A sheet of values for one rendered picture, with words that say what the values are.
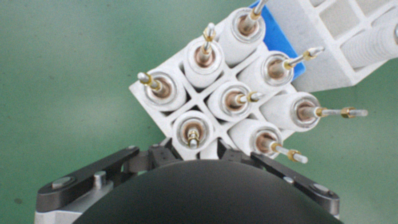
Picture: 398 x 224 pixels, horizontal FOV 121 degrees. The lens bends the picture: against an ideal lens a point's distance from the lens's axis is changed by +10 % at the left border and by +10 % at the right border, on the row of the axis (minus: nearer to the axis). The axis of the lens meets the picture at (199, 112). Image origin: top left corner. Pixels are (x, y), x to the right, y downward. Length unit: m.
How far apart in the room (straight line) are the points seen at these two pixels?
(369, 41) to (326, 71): 0.10
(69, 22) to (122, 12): 0.22
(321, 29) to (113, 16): 0.76
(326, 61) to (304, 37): 0.11
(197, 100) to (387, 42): 0.48
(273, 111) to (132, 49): 0.58
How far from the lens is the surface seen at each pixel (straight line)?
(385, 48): 0.56
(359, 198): 1.05
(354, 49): 0.58
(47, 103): 0.78
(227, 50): 0.33
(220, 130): 0.33
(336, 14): 0.67
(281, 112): 0.33
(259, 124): 0.29
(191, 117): 0.24
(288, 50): 0.57
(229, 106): 0.26
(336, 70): 0.58
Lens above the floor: 0.49
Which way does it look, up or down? 87 degrees down
